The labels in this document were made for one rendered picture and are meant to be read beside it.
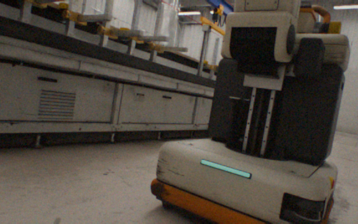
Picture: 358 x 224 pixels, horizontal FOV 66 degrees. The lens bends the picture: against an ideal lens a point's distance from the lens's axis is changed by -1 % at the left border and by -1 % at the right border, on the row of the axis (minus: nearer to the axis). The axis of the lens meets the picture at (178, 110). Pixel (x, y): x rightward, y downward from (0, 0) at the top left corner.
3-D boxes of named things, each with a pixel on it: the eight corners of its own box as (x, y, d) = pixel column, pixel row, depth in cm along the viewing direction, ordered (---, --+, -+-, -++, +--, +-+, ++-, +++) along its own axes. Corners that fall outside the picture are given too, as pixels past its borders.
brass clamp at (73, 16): (87, 25, 161) (88, 17, 161) (66, 18, 150) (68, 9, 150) (81, 25, 165) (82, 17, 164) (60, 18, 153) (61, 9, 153)
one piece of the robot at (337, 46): (221, 155, 159) (246, 10, 155) (325, 184, 129) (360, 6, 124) (191, 162, 131) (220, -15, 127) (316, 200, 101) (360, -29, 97)
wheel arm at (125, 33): (142, 38, 165) (143, 30, 165) (138, 36, 162) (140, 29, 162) (96, 37, 190) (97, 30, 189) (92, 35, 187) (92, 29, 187)
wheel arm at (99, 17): (111, 22, 145) (112, 14, 144) (106, 20, 142) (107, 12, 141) (64, 23, 169) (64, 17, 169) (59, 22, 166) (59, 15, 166)
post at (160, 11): (155, 64, 219) (165, 3, 216) (152, 63, 216) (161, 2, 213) (151, 63, 221) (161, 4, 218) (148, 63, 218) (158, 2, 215)
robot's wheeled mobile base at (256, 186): (216, 174, 169) (223, 134, 167) (332, 211, 133) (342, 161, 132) (144, 198, 113) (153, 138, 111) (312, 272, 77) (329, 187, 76)
